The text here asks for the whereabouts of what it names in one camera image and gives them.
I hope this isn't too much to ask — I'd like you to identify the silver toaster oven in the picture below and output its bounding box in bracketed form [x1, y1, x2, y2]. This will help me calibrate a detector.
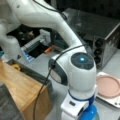
[64, 8, 120, 69]

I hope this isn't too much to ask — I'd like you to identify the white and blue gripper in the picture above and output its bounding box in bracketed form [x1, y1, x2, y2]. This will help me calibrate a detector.
[61, 94, 99, 120]

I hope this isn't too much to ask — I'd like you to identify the grey fabric storage box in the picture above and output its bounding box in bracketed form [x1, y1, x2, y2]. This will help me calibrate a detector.
[0, 83, 23, 120]

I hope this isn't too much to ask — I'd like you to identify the blue white tool stand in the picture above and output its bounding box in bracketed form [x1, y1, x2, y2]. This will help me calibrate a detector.
[21, 29, 51, 62]

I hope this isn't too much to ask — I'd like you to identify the grey fabric drawer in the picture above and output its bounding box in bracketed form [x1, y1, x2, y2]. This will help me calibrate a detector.
[8, 60, 53, 93]

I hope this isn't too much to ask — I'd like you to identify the pink frying pan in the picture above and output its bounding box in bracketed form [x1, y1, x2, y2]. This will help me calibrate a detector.
[96, 75, 120, 98]

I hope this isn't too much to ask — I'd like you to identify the yellow toy vegetable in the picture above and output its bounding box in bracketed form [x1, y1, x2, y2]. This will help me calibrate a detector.
[12, 64, 21, 71]

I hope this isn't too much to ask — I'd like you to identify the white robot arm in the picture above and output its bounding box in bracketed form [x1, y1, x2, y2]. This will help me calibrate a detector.
[0, 0, 98, 120]

